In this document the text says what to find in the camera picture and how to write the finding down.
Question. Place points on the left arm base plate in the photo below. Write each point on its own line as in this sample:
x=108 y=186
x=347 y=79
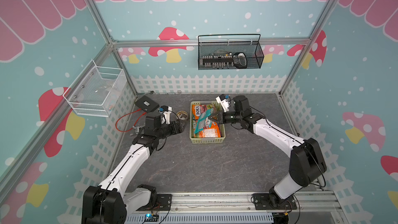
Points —
x=160 y=202

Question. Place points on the green lit circuit board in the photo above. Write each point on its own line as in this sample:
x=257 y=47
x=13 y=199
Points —
x=151 y=218

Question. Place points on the yellow Fox's fruits bag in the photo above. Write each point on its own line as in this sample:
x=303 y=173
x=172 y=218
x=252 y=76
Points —
x=199 y=109

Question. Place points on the black network box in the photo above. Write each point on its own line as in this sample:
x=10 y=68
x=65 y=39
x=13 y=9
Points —
x=146 y=104

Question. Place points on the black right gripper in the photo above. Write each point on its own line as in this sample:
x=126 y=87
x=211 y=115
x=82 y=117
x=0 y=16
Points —
x=221 y=117

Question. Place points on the black wire wall basket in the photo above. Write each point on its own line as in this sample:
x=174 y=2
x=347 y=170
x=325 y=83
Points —
x=230 y=51

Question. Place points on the orange candy bag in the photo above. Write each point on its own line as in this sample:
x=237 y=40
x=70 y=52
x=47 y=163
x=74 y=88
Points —
x=211 y=132

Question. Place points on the teal candy bag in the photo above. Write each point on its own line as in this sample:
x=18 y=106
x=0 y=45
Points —
x=204 y=122

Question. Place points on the green plastic basket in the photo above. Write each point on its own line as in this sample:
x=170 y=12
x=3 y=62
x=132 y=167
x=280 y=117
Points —
x=206 y=140

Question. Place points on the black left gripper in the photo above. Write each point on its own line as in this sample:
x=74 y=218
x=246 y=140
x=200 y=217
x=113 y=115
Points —
x=179 y=129

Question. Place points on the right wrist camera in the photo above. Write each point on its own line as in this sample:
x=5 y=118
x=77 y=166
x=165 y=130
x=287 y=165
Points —
x=224 y=101

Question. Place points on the aluminium front rail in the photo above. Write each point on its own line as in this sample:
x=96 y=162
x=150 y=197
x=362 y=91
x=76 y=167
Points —
x=230 y=202

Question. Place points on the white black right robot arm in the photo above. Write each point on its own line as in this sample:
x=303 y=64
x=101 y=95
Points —
x=306 y=159

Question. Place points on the brown tape roll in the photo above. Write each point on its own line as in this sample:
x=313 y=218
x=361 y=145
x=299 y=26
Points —
x=183 y=115

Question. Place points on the metal clamp fitting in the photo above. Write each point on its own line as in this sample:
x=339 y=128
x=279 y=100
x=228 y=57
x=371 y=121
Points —
x=136 y=130

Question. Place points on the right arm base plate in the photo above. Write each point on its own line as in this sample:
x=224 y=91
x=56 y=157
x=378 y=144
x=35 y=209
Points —
x=267 y=201

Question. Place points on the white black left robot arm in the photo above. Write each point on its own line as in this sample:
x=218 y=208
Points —
x=108 y=203

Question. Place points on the white wire wall basket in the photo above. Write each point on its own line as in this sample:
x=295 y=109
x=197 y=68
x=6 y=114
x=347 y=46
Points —
x=96 y=91

